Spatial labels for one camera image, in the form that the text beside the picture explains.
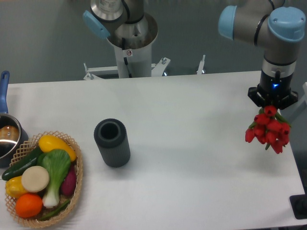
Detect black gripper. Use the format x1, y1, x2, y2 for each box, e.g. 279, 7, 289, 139
248, 62, 298, 110

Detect red tulip bouquet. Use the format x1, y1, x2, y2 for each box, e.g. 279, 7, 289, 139
245, 105, 291, 154

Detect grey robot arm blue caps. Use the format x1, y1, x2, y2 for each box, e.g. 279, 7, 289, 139
218, 0, 306, 110

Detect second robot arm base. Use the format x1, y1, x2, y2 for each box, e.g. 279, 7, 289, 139
83, 0, 144, 39

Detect black device at table edge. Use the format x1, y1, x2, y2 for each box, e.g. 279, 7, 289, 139
289, 194, 307, 219

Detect dark grey ribbed vase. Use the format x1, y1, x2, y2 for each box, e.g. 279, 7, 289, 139
94, 118, 130, 168

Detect purple sweet potato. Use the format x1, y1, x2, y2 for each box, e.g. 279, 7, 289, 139
60, 165, 77, 196

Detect green bok choy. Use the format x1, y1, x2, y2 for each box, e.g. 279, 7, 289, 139
42, 149, 71, 208

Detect yellow squash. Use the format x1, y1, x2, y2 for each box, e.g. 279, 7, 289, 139
38, 135, 77, 162

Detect green bean pod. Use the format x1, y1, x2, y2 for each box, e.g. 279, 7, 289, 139
39, 200, 70, 221

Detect beige round disc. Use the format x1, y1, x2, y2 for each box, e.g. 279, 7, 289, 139
21, 166, 49, 193

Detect dark green cucumber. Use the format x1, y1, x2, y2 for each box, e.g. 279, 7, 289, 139
2, 147, 43, 181

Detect orange fruit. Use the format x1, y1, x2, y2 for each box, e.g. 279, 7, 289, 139
15, 193, 43, 219

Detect yellow bell pepper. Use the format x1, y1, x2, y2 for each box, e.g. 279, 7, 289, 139
5, 176, 28, 198

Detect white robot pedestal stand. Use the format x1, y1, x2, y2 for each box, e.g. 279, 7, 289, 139
83, 14, 206, 81

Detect blue handled saucepan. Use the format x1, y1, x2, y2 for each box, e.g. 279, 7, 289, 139
0, 70, 28, 168

